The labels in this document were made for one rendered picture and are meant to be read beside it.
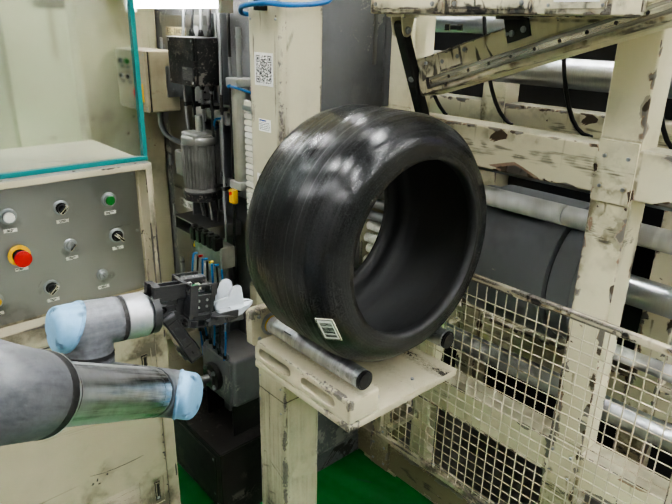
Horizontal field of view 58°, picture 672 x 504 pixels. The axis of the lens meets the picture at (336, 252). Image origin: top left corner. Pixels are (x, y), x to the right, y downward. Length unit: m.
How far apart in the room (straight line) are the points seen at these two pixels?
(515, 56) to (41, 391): 1.18
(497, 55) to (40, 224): 1.16
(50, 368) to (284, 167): 0.69
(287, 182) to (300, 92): 0.34
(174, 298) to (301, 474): 1.00
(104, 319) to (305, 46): 0.80
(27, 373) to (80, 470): 1.26
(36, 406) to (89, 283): 1.07
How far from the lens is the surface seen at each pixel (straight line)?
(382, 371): 1.55
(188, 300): 1.08
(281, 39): 1.45
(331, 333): 1.22
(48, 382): 0.69
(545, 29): 1.46
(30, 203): 1.63
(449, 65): 1.60
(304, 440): 1.88
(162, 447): 2.01
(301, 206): 1.16
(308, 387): 1.46
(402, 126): 1.23
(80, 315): 1.01
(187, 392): 0.97
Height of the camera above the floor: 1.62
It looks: 21 degrees down
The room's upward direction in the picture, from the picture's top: 1 degrees clockwise
